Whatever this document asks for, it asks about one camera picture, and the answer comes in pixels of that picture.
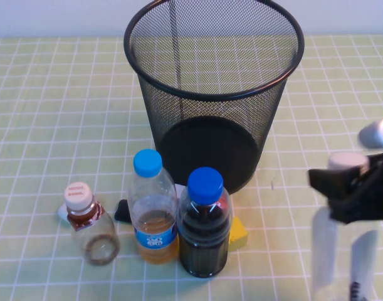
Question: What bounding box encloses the small black object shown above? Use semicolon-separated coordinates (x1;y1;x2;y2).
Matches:
113;199;131;224

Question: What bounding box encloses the white earbud case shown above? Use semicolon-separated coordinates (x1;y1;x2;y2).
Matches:
57;203;70;222

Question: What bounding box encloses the yellow block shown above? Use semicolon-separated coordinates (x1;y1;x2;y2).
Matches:
228;216;249;251

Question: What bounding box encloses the clear bottle light-blue cap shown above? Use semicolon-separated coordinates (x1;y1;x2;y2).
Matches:
127;149;180;265

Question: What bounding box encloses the dark liquid bottle blue cap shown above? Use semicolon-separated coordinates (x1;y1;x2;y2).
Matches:
177;167;233;278

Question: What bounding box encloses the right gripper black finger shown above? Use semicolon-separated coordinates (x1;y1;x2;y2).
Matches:
308;167;367;202
365;152;383;175

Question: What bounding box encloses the small brown-label bottle cream cap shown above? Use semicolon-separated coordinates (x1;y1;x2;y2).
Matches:
63;181;121;267

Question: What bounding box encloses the green checked tablecloth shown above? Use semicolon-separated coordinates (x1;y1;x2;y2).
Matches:
0;34;383;301

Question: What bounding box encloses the black mesh wastebasket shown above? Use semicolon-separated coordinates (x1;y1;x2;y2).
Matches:
123;0;305;195

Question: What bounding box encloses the clear bottle white cap green label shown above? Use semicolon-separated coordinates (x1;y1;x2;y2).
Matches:
310;152;380;301

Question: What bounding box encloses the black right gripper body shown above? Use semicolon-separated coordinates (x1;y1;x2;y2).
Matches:
328;152;383;224

